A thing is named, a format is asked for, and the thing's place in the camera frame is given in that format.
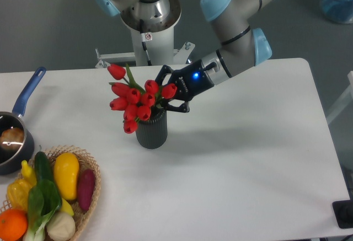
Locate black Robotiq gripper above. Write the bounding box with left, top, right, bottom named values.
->
left=155, top=60, right=214, bottom=113

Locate red tulip bouquet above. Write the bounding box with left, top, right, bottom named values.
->
left=107, top=64, right=178, bottom=134

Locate dark grey ribbed vase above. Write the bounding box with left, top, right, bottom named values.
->
left=136, top=109, right=168, bottom=149

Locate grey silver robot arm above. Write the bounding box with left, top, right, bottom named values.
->
left=95, top=0, right=273, bottom=113

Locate woven wicker basket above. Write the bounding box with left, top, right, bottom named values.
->
left=1, top=146, right=101, bottom=240

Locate purple sweet potato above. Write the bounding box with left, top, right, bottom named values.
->
left=77, top=169, right=95, bottom=212

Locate yellow mango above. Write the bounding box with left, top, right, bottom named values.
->
left=54, top=152, right=79, bottom=201

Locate dark green cucumber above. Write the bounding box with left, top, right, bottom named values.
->
left=34, top=151, right=55, bottom=183

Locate brown bun in saucepan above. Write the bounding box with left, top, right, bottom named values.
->
left=1, top=127, right=24, bottom=151

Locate green bok choy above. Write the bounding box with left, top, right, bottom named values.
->
left=23, top=179, right=62, bottom=240

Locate beige garlic bulb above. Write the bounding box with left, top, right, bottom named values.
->
left=46, top=212, right=76, bottom=241

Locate blue transparent container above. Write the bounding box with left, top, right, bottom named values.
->
left=319, top=0, right=352, bottom=24

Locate yellow bell pepper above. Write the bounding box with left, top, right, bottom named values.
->
left=7, top=179, right=32, bottom=212

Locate black device at edge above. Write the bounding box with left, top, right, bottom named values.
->
left=332, top=200, right=352, bottom=229

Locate orange fruit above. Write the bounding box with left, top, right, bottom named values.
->
left=1, top=208, right=28, bottom=241

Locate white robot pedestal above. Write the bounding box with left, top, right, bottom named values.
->
left=95, top=28, right=195, bottom=68

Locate black cable on pedestal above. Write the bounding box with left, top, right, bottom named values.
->
left=139, top=19, right=152, bottom=67

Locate white frame at right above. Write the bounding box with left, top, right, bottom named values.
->
left=326, top=71, right=352, bottom=125

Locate blue handled saucepan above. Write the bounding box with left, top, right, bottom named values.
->
left=1, top=67, right=46, bottom=175

